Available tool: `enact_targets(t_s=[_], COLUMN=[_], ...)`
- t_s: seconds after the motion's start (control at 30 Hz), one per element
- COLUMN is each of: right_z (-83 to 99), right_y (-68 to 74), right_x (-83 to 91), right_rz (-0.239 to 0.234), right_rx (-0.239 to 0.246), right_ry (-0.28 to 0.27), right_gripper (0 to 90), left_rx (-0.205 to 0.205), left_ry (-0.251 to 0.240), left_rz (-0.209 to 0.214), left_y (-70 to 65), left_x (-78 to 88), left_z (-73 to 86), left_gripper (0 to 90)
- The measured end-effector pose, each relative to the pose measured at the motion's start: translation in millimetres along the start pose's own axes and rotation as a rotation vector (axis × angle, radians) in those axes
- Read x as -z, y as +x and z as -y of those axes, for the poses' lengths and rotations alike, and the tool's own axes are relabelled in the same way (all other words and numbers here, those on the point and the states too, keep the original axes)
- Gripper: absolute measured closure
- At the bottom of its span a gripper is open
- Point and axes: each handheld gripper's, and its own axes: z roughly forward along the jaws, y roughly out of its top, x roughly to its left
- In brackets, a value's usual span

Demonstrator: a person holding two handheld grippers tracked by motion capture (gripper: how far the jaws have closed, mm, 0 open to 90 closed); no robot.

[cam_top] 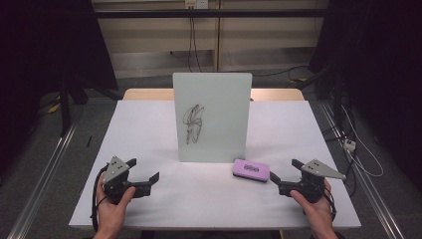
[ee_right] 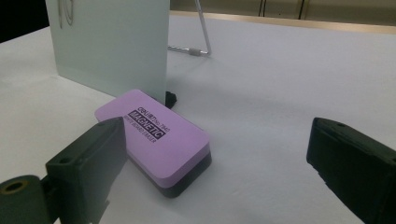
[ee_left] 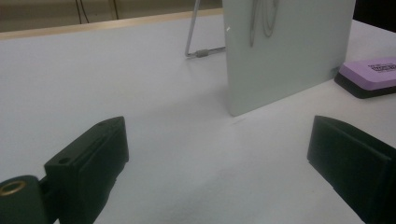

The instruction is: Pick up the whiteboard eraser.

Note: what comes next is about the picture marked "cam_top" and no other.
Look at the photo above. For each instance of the small whiteboard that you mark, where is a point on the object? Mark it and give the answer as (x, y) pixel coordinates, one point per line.
(212, 116)

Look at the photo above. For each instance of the purple whiteboard eraser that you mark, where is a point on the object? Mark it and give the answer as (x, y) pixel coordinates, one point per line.
(251, 170)

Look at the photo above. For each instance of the person's right hand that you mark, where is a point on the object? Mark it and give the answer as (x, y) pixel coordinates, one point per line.
(315, 209)

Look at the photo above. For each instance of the small black floor object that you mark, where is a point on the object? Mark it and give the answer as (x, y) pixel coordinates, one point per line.
(89, 141)

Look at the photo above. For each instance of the white power adapter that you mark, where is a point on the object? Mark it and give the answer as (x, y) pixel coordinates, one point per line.
(349, 144)

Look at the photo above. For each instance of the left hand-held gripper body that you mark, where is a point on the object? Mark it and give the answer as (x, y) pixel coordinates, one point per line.
(114, 172)

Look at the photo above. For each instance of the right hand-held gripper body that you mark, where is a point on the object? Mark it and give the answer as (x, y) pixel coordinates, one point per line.
(315, 171)

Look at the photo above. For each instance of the wooden vertical post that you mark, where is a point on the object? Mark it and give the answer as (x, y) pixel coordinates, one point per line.
(217, 40)

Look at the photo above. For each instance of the metal floor rail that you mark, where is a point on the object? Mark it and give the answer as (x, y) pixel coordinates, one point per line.
(365, 186)
(43, 179)

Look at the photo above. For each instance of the person's left hand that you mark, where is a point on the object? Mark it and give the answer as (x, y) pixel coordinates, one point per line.
(111, 214)

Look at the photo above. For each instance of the black horizontal metal bar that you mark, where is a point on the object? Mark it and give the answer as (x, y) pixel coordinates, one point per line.
(212, 13)

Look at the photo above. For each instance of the black metal stand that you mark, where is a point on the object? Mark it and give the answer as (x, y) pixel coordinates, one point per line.
(64, 106)

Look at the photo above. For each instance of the white wall socket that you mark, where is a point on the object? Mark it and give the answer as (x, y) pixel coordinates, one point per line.
(196, 3)

